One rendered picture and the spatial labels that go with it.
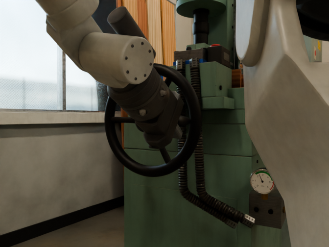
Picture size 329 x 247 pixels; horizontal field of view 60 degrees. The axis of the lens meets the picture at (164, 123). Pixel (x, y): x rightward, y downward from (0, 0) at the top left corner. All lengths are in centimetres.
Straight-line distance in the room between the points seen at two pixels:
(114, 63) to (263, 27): 23
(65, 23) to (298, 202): 32
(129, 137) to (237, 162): 38
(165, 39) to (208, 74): 236
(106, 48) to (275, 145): 26
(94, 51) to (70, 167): 193
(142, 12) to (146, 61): 252
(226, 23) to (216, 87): 45
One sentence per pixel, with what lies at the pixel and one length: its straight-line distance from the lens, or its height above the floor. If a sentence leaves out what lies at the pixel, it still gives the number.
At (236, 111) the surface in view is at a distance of 82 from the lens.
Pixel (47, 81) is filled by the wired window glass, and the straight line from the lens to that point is 228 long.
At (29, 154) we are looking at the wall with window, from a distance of 212.
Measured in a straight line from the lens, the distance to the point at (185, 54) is 80.
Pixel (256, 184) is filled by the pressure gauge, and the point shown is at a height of 65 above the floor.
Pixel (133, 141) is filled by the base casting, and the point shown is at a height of 74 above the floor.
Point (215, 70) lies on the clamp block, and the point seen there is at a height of 94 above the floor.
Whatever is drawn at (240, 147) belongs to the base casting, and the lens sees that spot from 82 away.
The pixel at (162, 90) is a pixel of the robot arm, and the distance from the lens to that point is 48.
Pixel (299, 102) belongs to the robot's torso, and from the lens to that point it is 19.
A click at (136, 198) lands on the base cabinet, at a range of 100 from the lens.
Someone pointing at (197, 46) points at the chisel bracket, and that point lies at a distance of 101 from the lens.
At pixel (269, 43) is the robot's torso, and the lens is 21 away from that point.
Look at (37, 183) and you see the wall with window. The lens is 219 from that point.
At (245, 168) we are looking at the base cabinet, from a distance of 82.
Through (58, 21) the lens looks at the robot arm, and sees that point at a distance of 39.
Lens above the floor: 82
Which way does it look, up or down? 1 degrees down
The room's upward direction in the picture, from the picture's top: straight up
